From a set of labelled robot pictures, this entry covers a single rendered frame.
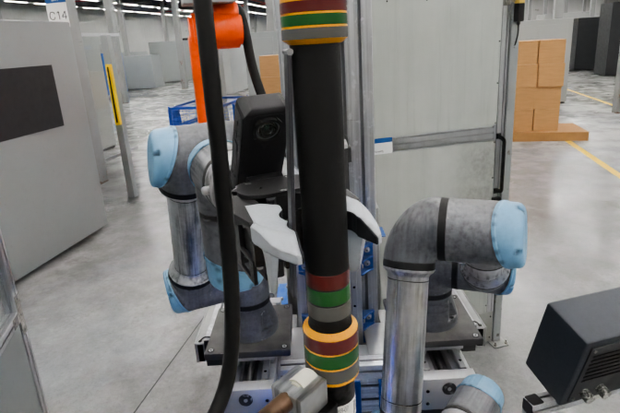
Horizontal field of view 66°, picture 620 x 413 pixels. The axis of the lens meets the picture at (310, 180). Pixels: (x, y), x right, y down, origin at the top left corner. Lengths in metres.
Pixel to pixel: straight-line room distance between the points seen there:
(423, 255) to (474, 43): 1.77
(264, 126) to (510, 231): 0.54
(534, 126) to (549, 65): 0.99
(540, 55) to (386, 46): 6.37
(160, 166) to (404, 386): 0.60
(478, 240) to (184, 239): 0.62
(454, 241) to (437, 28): 1.68
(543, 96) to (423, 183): 6.30
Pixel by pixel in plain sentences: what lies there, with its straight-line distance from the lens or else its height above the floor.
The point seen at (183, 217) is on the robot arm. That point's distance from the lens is 1.05.
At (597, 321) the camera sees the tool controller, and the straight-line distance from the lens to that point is 1.11.
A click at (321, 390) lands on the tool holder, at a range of 0.38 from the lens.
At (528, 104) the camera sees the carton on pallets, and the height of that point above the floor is 0.59.
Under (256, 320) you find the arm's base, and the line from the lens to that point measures 1.31.
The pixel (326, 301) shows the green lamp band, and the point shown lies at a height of 1.61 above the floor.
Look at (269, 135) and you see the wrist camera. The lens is 0.42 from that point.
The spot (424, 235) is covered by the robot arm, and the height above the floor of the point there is 1.46.
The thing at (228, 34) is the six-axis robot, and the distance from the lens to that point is 4.41.
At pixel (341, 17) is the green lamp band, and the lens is 0.31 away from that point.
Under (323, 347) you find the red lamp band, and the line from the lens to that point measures 0.37.
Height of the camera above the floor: 1.79
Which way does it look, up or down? 16 degrees down
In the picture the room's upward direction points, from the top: 4 degrees counter-clockwise
